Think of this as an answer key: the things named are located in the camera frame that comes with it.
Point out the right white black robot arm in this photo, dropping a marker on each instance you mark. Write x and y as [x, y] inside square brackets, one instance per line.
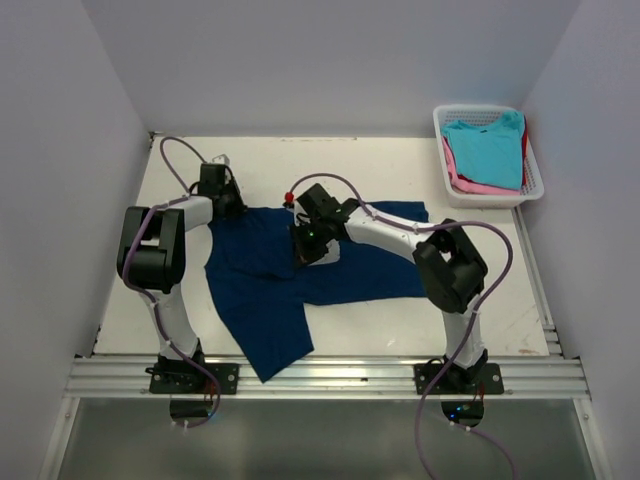
[450, 268]

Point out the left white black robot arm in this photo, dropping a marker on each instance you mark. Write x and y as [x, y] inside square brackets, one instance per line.
[152, 256]

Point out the turquoise folded t-shirt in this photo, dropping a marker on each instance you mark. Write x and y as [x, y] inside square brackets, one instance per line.
[489, 154]

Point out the navy blue printed t-shirt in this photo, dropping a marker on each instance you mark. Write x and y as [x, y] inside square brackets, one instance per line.
[260, 295]

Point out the white plastic laundry basket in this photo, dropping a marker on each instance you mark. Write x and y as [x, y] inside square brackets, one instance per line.
[532, 189]

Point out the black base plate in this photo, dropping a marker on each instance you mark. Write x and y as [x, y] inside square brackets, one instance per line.
[170, 376]
[483, 377]

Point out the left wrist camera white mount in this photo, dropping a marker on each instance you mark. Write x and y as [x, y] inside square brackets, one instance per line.
[221, 159]

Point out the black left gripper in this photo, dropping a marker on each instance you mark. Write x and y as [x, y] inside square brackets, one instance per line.
[238, 207]

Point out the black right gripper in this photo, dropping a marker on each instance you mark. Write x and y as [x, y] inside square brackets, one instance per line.
[304, 254]

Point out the pink folded t-shirt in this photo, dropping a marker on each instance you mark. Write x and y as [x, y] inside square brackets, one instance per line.
[466, 186]

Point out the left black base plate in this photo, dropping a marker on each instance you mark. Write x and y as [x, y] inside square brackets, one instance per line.
[170, 376]

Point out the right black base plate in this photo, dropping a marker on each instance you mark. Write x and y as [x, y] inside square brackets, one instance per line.
[483, 377]

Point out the red folded t-shirt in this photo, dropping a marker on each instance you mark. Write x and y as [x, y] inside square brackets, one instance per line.
[524, 141]

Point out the aluminium front frame rail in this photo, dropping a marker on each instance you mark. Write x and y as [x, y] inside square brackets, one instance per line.
[341, 378]

